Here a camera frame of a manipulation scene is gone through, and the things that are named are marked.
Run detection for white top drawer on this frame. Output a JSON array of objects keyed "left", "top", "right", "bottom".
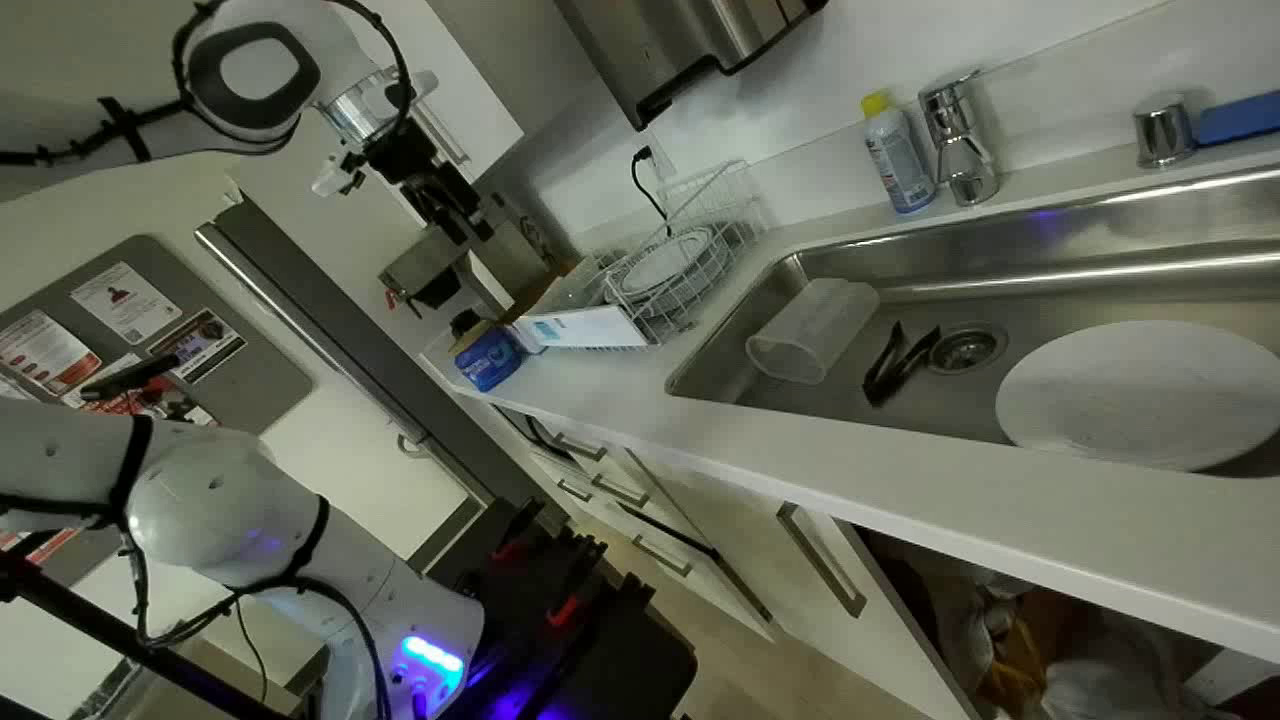
[{"left": 505, "top": 413, "right": 718, "bottom": 575}]

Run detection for stainless steel sink basin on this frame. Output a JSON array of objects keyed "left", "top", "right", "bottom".
[{"left": 666, "top": 172, "right": 1280, "bottom": 482}]

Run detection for black coffee maker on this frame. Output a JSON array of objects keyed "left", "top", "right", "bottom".
[{"left": 317, "top": 67, "right": 553, "bottom": 325}]

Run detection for steel paper towel dispenser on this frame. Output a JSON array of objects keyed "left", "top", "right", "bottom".
[{"left": 553, "top": 0, "right": 826, "bottom": 130}]

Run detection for chrome sink faucet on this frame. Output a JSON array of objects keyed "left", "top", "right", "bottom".
[{"left": 920, "top": 72, "right": 998, "bottom": 209}]

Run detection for black tongs in sink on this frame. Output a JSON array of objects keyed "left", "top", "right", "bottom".
[{"left": 865, "top": 329, "right": 938, "bottom": 409}]

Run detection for black power cord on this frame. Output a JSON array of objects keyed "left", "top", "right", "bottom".
[{"left": 627, "top": 140, "right": 676, "bottom": 241}]

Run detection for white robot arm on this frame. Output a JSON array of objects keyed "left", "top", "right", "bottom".
[{"left": 0, "top": 0, "right": 484, "bottom": 720}]

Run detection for blue coffee canister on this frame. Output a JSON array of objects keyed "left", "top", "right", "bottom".
[{"left": 457, "top": 329, "right": 524, "bottom": 391}]

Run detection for white wire dish rack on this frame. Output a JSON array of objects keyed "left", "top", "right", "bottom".
[{"left": 506, "top": 158, "right": 777, "bottom": 359}]

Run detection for white round plate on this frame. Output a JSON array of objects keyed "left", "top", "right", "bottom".
[{"left": 994, "top": 321, "right": 1280, "bottom": 472}]

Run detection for wall safety poster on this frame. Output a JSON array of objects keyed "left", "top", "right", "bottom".
[{"left": 0, "top": 259, "right": 248, "bottom": 431}]

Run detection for dish soap bottle yellow cap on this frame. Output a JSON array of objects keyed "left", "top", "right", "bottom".
[{"left": 859, "top": 93, "right": 934, "bottom": 213}]

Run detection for clear plastic measuring cup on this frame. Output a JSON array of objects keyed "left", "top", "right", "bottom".
[{"left": 745, "top": 281, "right": 880, "bottom": 384}]

